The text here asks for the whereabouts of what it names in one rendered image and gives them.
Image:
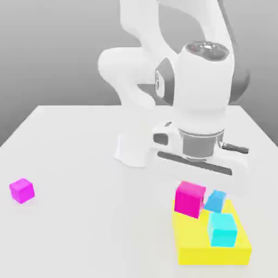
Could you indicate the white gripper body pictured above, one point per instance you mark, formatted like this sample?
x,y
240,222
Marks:
x,y
195,165

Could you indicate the small pink cube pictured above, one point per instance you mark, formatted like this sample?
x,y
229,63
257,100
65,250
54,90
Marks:
x,y
188,201

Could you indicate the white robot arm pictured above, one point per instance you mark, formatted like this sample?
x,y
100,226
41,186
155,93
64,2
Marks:
x,y
202,86

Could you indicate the small blue cube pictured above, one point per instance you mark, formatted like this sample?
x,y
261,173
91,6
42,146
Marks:
x,y
215,202

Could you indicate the small cyan cube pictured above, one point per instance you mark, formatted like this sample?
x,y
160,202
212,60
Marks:
x,y
222,231

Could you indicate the small magenta cube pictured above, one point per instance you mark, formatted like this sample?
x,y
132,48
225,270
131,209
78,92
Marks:
x,y
21,191

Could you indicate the large yellow box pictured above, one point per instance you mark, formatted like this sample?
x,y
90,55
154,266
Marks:
x,y
195,243

